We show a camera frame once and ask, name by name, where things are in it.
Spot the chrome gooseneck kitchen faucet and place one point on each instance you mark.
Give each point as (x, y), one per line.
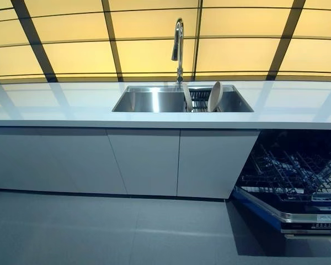
(178, 44)

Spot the stainless steel sink basin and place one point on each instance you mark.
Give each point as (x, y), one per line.
(151, 100)

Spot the white cabinet door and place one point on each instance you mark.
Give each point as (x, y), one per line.
(150, 161)
(213, 163)
(52, 160)

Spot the beige round plate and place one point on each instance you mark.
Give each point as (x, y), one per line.
(215, 95)
(188, 97)

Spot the open dishwasher door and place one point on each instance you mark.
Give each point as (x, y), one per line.
(295, 214)

